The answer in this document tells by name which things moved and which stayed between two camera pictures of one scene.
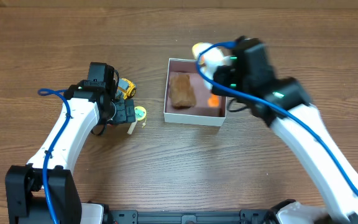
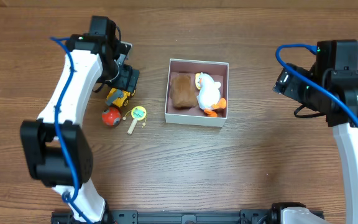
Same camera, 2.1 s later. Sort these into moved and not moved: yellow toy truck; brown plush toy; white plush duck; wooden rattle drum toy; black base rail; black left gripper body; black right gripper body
Moved: white plush duck; black left gripper body; yellow toy truck; black right gripper body
Not moved: black base rail; brown plush toy; wooden rattle drum toy
